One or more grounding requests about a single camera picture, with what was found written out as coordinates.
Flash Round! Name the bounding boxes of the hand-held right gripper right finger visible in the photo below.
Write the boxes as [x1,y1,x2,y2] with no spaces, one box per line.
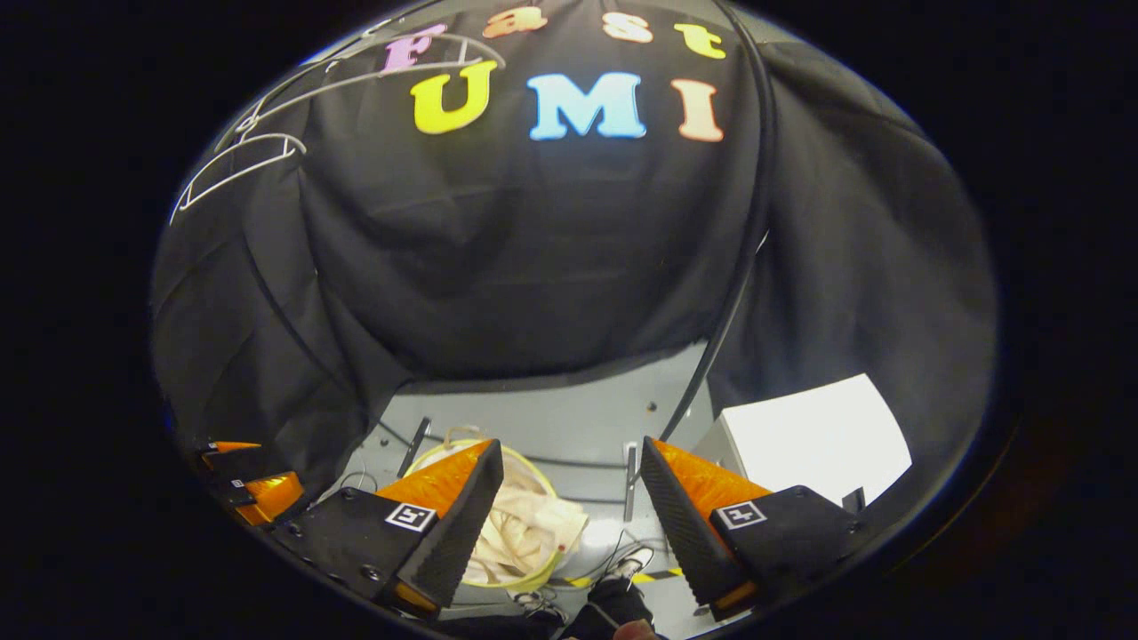
[638,436,863,623]

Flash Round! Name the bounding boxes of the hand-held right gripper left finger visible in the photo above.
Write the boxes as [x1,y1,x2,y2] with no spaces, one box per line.
[267,438,506,620]

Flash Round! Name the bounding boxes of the cream collared shirt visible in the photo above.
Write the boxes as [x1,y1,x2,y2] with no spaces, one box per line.
[461,456,590,588]

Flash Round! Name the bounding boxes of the round white laundry hamper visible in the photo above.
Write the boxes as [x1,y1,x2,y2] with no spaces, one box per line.
[405,437,572,595]

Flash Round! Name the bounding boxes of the white plastic clothes hanger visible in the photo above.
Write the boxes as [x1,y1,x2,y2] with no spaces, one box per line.
[168,132,309,226]
[233,33,509,136]

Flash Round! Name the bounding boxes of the person's black shoe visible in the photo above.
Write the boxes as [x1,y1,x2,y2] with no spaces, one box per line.
[514,589,572,625]
[569,576,660,639]

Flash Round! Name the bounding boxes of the white box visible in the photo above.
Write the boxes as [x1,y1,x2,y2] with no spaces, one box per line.
[693,372,915,509]

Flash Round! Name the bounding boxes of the black backdrop cloth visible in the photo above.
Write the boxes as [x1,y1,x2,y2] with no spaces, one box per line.
[148,0,998,500]

